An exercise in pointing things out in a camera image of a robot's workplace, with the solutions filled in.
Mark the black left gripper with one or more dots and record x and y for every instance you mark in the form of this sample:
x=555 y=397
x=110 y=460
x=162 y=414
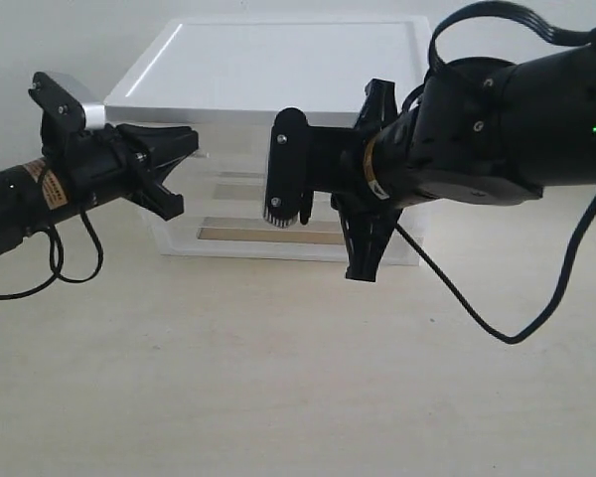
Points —
x=97 y=167

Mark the white plastic drawer cabinet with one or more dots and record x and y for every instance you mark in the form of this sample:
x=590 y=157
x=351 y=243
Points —
x=228 y=79

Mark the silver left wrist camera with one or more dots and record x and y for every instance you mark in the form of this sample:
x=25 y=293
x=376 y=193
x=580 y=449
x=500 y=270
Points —
x=68 y=106

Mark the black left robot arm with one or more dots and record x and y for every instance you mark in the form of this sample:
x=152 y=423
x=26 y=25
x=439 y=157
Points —
x=27 y=199

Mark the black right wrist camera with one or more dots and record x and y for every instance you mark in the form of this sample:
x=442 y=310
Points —
x=287 y=197

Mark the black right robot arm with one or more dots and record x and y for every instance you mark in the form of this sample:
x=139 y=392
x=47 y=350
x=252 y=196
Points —
x=510 y=132

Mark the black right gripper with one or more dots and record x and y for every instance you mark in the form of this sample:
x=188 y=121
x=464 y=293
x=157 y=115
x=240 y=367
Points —
x=334 y=157

